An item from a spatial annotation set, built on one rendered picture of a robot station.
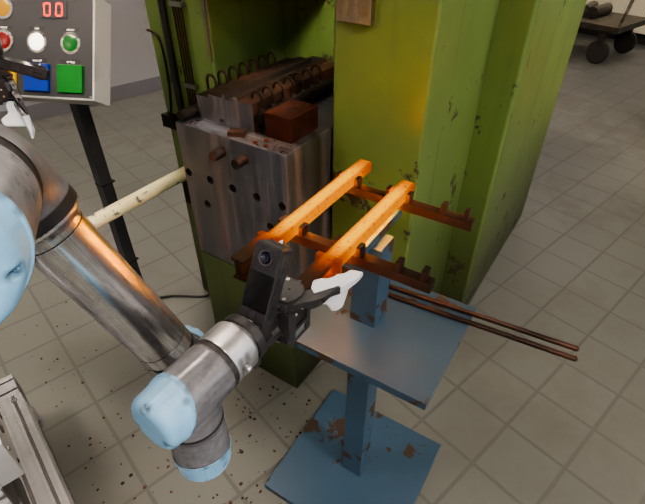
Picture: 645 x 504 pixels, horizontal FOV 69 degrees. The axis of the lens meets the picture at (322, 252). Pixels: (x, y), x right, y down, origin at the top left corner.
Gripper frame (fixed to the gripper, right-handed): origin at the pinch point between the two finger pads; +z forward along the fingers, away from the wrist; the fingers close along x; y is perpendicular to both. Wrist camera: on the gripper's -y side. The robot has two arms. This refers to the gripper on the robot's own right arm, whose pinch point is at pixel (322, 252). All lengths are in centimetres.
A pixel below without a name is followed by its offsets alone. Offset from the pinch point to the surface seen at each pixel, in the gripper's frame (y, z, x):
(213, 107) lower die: 1, 39, -60
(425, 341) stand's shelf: 30.2, 18.8, 13.9
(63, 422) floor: 97, -21, -90
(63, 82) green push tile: -3, 22, -99
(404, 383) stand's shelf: 30.2, 6.7, 14.8
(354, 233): 3.0, 10.9, -0.2
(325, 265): 2.6, 0.1, 0.6
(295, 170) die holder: 11.0, 36.6, -31.9
